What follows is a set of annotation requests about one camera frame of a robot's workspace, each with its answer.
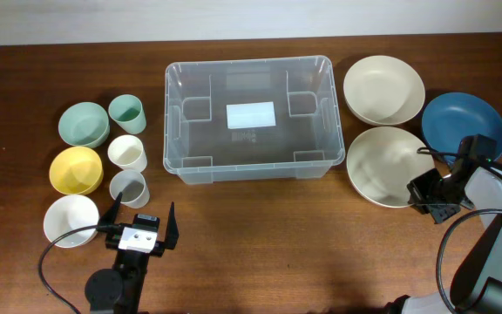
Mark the yellow small bowl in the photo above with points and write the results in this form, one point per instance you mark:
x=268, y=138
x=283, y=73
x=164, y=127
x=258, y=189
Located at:
x=76, y=171

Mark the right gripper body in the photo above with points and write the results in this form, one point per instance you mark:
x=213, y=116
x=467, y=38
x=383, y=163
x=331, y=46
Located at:
x=436, y=195

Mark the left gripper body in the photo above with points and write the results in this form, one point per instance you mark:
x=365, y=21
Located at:
x=158, y=249

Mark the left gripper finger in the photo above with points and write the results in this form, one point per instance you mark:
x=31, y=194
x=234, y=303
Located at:
x=172, y=231
x=107, y=220

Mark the white small bowl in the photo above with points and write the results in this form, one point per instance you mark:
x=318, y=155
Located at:
x=68, y=213

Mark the mint green small bowl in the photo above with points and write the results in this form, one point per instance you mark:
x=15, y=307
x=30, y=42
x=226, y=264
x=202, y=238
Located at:
x=85, y=124

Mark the clear plastic storage bin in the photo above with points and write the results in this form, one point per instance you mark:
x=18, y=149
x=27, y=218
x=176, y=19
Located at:
x=306, y=142

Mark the beige bowl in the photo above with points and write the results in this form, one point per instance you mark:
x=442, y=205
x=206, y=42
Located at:
x=383, y=91
x=382, y=161

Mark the dark blue bowl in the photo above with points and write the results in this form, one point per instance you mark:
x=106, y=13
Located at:
x=450, y=117

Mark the cream white cup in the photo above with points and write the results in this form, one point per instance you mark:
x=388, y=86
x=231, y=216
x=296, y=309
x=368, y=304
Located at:
x=128, y=153

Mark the mint green cup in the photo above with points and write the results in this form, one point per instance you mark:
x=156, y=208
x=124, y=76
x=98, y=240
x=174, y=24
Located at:
x=128, y=112

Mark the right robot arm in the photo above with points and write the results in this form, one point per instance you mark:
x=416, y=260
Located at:
x=475, y=182

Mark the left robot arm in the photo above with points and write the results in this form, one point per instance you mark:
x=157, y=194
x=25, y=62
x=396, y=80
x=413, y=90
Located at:
x=118, y=289

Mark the grey translucent cup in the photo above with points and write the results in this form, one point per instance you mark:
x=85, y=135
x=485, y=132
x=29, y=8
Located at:
x=132, y=185

